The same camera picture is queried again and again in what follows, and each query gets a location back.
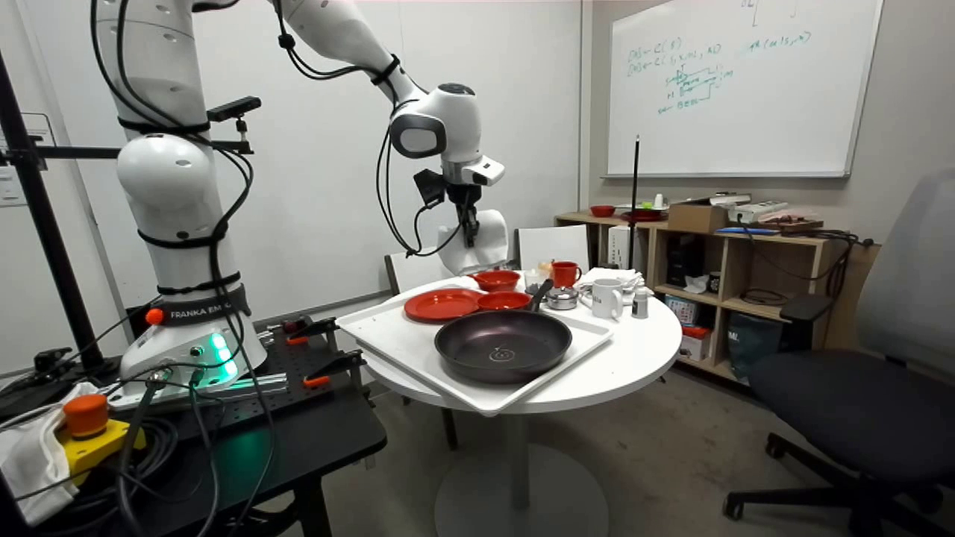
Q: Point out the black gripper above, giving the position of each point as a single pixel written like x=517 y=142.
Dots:
x=467 y=194

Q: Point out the white towel with red stripe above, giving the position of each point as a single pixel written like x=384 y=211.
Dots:
x=488 y=250

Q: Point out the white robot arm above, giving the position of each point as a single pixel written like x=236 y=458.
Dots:
x=173 y=188

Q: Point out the black frying pan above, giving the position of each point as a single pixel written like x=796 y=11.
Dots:
x=502 y=348

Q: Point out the white plastic tray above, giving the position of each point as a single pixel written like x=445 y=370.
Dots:
x=397 y=345

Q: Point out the empty red bowl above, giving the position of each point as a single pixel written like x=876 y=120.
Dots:
x=496 y=278

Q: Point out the white foam board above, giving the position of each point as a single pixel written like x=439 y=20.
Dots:
x=408 y=269
x=552 y=250

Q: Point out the large red plate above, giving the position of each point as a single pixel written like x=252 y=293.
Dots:
x=442 y=306

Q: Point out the red cup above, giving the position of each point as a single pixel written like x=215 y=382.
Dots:
x=564 y=275

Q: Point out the small red bowl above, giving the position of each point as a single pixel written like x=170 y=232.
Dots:
x=602 y=211

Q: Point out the white napkin stack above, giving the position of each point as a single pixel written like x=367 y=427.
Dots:
x=616 y=278

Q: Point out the white mug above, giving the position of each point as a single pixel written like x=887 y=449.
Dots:
x=608 y=302

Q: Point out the thin black pole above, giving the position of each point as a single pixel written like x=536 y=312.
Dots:
x=633 y=199

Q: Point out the red shallow dish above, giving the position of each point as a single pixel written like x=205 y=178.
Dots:
x=646 y=215

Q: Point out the small grey canister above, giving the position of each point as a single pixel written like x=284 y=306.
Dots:
x=643 y=306

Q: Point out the round white table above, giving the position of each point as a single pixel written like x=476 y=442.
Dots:
x=637 y=348

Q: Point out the small brown cardboard box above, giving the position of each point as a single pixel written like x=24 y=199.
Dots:
x=697 y=220

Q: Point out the white and red container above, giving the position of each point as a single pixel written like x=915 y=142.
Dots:
x=697 y=345

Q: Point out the black workbench table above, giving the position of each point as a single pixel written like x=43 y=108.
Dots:
x=299 y=436

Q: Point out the stack of books and papers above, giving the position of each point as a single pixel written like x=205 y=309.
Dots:
x=761 y=212

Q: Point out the wooden shelf unit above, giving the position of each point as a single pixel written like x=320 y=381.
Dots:
x=776 y=241

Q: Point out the dark storage bin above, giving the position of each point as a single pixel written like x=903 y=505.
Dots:
x=755 y=348

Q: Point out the large brown cardboard box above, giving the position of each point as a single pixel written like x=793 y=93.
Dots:
x=852 y=273

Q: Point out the grey office chair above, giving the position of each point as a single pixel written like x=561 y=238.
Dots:
x=845 y=418

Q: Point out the orange emergency stop button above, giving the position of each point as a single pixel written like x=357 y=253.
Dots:
x=87 y=412

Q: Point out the white rag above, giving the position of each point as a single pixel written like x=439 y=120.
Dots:
x=32 y=458

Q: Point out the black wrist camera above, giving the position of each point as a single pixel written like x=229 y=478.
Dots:
x=427 y=185

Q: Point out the black stereo camera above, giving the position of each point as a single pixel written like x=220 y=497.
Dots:
x=233 y=108

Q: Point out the wall whiteboard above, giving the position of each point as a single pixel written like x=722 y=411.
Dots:
x=746 y=91

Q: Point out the black camera stand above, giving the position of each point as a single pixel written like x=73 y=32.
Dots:
x=52 y=235

